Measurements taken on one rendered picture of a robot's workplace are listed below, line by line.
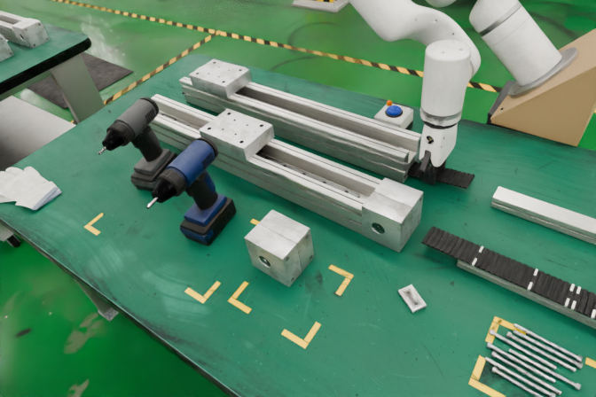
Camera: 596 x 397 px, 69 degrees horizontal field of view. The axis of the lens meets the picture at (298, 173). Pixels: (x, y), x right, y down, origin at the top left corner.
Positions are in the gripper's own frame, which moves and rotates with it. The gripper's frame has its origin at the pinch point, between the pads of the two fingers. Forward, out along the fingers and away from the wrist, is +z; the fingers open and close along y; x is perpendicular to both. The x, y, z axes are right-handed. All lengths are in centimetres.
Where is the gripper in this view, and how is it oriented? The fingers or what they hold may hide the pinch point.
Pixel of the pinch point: (434, 170)
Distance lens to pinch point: 108.0
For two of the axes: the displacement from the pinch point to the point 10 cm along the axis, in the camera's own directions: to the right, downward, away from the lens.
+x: -7.9, -3.3, 5.1
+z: 1.2, 7.4, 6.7
